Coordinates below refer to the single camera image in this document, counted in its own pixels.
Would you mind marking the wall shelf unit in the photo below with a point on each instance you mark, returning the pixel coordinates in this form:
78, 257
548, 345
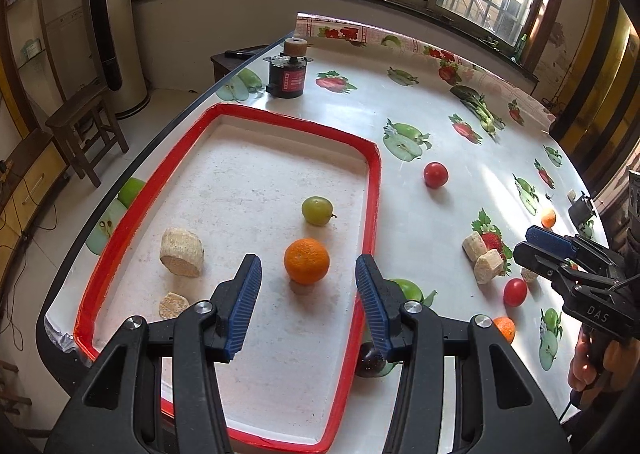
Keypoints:
30, 43

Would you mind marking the dark purple plum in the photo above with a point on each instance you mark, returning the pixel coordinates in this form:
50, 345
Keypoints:
370, 361

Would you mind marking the green bottle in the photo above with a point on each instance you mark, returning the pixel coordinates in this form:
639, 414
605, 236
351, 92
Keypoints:
522, 46

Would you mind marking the small beige cork block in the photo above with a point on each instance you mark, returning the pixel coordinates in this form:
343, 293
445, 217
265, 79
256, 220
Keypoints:
172, 305

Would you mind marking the red tomato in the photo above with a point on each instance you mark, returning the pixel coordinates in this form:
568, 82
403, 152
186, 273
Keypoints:
515, 292
435, 174

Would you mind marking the tiny beige cork piece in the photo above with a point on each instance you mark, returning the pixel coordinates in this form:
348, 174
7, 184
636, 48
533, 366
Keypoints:
529, 275

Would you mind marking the large beige cork block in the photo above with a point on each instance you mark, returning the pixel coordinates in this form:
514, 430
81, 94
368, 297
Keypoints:
181, 252

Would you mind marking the round cork stopper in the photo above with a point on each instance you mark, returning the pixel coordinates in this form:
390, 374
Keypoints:
295, 47

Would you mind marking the small grey metal device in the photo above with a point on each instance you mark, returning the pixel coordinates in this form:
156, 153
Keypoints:
582, 211

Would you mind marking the person's right hand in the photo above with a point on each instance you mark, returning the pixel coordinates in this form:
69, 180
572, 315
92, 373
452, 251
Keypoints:
617, 364

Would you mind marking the tall black and beige column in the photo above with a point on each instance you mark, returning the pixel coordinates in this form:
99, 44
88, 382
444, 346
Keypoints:
112, 33

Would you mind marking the dark wooden frame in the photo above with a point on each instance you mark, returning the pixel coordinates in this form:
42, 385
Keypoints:
12, 386

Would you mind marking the red rimmed white tray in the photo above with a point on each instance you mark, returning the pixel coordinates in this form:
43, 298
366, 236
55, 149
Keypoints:
260, 168

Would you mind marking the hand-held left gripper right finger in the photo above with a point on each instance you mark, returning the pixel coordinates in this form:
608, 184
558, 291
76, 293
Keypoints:
371, 306

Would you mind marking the small orange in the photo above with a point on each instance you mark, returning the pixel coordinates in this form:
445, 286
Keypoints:
548, 218

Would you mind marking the green grape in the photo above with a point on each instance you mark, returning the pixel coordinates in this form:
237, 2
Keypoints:
316, 210

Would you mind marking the black remote control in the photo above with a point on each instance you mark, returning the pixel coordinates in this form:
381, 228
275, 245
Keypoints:
240, 53

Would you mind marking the low yellow wooden cabinet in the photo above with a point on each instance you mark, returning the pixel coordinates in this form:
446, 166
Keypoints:
25, 184

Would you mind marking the dark wooden stool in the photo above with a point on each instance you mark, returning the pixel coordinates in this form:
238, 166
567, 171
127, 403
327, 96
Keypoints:
85, 126

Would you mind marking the small dark side table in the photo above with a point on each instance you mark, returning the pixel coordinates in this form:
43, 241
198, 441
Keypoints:
227, 66

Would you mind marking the black jar with red label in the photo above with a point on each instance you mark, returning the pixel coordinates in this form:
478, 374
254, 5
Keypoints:
287, 78

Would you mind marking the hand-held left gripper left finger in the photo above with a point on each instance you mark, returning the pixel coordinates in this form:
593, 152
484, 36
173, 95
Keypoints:
244, 306

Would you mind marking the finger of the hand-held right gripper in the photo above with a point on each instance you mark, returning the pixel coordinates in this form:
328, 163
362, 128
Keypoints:
537, 261
550, 239

